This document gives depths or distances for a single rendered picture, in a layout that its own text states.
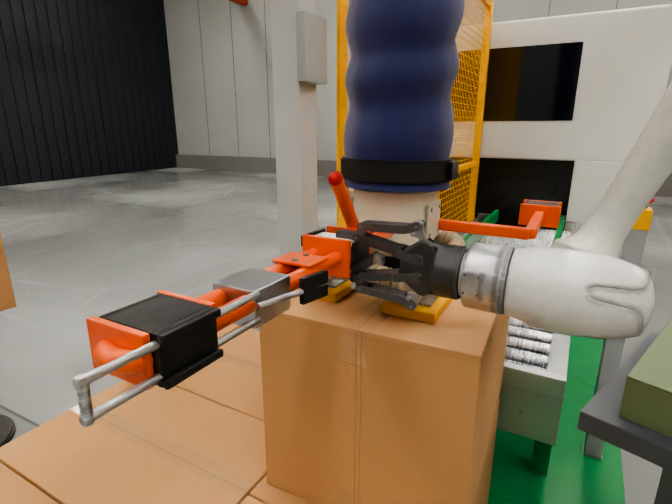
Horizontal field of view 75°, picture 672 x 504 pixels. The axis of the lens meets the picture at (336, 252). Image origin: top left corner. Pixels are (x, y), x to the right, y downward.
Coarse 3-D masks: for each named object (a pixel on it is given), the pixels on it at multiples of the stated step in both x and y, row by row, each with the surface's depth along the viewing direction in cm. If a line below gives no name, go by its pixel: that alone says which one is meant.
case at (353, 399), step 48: (288, 336) 79; (336, 336) 75; (384, 336) 71; (432, 336) 70; (480, 336) 70; (288, 384) 82; (336, 384) 77; (384, 384) 73; (432, 384) 69; (480, 384) 67; (288, 432) 85; (336, 432) 80; (384, 432) 75; (432, 432) 71; (480, 432) 79; (288, 480) 89; (336, 480) 83; (384, 480) 78; (432, 480) 73
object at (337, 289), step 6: (330, 282) 87; (336, 282) 87; (342, 282) 88; (348, 282) 89; (330, 288) 85; (336, 288) 85; (342, 288) 85; (348, 288) 87; (330, 294) 83; (336, 294) 83; (342, 294) 85; (330, 300) 83; (336, 300) 83
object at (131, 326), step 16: (144, 304) 41; (160, 304) 42; (176, 304) 42; (192, 304) 42; (208, 304) 42; (96, 320) 38; (112, 320) 38; (128, 320) 38; (144, 320) 38; (160, 320) 38; (176, 320) 38; (96, 336) 38; (112, 336) 37; (128, 336) 36; (144, 336) 35; (144, 368) 36
